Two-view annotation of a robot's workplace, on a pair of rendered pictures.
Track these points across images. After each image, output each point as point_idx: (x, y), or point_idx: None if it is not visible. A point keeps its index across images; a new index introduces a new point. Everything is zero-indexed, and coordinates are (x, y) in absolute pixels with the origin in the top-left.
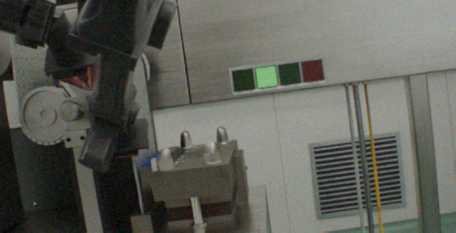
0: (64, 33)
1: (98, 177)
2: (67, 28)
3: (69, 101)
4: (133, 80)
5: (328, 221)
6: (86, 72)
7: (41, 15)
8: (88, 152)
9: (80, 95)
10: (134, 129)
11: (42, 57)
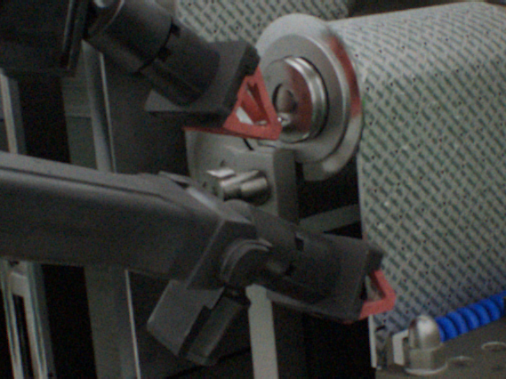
0: (127, 44)
1: (298, 335)
2: (135, 30)
3: (212, 172)
4: (436, 114)
5: None
6: (219, 122)
7: (28, 14)
8: (153, 324)
9: (262, 153)
10: (334, 265)
11: (309, 13)
